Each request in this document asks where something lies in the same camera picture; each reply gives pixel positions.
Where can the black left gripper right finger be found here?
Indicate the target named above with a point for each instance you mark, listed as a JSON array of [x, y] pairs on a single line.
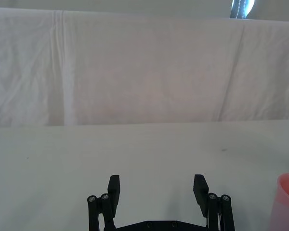
[[201, 192]]

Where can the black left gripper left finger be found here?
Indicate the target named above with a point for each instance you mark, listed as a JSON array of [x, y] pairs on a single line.
[[113, 192]]

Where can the white tablecloth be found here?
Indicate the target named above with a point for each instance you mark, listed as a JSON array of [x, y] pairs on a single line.
[[144, 156]]

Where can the pink plastic cup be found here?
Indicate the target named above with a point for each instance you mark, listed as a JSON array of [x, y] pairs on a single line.
[[285, 207]]

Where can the white curtain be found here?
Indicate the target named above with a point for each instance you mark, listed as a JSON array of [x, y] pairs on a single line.
[[144, 67]]

